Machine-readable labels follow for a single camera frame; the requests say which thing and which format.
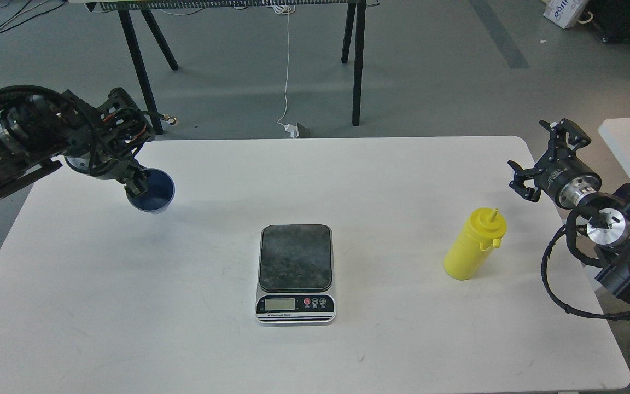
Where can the white cardboard box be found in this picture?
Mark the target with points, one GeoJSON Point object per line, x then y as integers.
{"type": "Point", "coordinates": [564, 14]}

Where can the yellow squeeze bottle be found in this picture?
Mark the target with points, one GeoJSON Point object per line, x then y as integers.
{"type": "Point", "coordinates": [481, 233]}

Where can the blue ribbed cup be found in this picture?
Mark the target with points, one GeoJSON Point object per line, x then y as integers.
{"type": "Point", "coordinates": [159, 194]}

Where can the white power adapter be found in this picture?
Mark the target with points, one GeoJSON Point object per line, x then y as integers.
{"type": "Point", "coordinates": [296, 131]}

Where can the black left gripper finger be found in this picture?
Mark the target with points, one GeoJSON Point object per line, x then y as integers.
{"type": "Point", "coordinates": [135, 182]}

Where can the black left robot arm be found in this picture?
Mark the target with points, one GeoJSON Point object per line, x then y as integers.
{"type": "Point", "coordinates": [37, 124]}

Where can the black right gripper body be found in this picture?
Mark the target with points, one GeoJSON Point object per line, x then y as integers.
{"type": "Point", "coordinates": [567, 180]}

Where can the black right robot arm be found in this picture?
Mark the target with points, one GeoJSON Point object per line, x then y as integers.
{"type": "Point", "coordinates": [597, 228]}

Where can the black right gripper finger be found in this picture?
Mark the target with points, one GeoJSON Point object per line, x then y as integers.
{"type": "Point", "coordinates": [521, 176]}
{"type": "Point", "coordinates": [565, 138]}

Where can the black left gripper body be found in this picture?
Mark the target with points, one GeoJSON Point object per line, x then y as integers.
{"type": "Point", "coordinates": [112, 153]}

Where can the digital kitchen scale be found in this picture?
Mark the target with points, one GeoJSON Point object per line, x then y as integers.
{"type": "Point", "coordinates": [295, 282]}

